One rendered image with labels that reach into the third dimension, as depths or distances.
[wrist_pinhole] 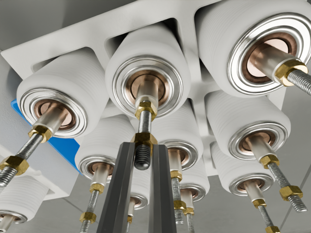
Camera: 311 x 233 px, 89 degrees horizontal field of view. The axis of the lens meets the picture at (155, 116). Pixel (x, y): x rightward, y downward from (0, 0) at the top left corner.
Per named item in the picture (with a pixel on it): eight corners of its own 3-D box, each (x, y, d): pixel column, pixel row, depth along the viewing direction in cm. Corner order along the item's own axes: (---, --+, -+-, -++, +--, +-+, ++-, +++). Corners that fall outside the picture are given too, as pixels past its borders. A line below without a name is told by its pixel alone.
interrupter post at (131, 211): (129, 195, 32) (127, 213, 30) (138, 199, 33) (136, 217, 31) (121, 199, 33) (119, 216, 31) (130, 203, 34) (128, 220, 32)
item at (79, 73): (68, 37, 31) (-8, 76, 16) (118, 38, 31) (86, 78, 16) (82, 83, 36) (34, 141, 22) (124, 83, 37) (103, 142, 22)
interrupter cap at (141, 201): (127, 186, 30) (127, 189, 30) (155, 199, 33) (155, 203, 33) (104, 199, 33) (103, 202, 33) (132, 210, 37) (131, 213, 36)
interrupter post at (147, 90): (153, 101, 18) (153, 118, 16) (133, 94, 18) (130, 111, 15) (162, 83, 17) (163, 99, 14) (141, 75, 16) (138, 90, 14)
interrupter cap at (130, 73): (164, 123, 20) (165, 126, 20) (106, 104, 19) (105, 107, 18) (195, 70, 16) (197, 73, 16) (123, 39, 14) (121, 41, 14)
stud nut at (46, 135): (29, 124, 16) (24, 130, 16) (46, 125, 16) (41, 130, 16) (38, 137, 17) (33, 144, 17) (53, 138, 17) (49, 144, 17)
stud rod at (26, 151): (44, 118, 18) (-12, 181, 12) (52, 118, 18) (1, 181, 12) (47, 125, 18) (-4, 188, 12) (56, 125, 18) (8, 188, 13)
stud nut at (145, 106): (159, 113, 15) (160, 118, 14) (144, 120, 15) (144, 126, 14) (147, 97, 13) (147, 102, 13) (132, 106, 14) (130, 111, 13)
